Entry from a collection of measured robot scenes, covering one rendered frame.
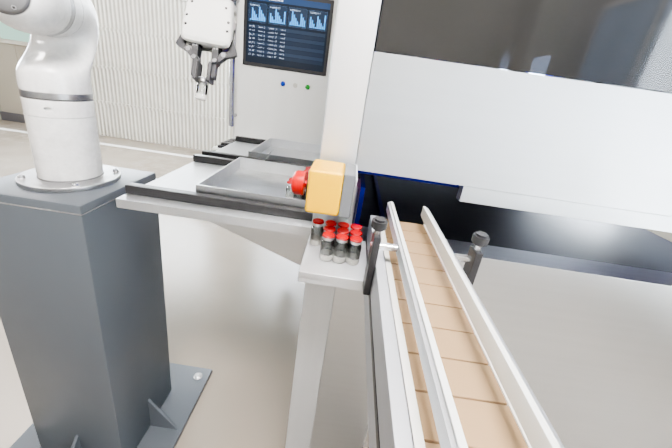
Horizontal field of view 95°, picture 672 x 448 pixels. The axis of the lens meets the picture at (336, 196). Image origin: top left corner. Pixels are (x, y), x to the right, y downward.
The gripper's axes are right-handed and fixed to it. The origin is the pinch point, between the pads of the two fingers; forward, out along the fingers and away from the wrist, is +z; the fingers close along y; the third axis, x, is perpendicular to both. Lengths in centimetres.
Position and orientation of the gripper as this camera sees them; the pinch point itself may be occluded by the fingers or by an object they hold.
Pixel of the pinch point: (204, 72)
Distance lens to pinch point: 75.9
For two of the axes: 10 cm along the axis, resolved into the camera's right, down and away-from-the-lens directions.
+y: -9.8, -1.4, -1.2
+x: 1.1, 0.6, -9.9
